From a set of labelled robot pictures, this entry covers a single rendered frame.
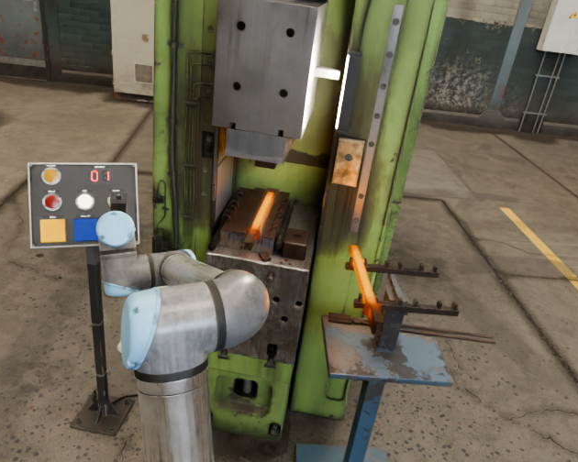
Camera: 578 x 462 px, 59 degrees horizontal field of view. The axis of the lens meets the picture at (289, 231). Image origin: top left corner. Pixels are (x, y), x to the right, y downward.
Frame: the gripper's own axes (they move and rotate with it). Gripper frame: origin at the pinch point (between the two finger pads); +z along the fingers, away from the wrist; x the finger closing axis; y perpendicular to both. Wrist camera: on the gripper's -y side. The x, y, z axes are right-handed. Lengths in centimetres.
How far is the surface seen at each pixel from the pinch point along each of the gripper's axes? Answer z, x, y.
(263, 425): 44, 56, 87
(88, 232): 10.3, -9.2, 1.6
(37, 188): 11.0, -24.3, -13.3
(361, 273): -26, 73, 19
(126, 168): 11.0, 3.5, -19.9
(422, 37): -33, 94, -55
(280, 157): -10, 52, -21
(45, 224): 10.3, -22.2, -1.6
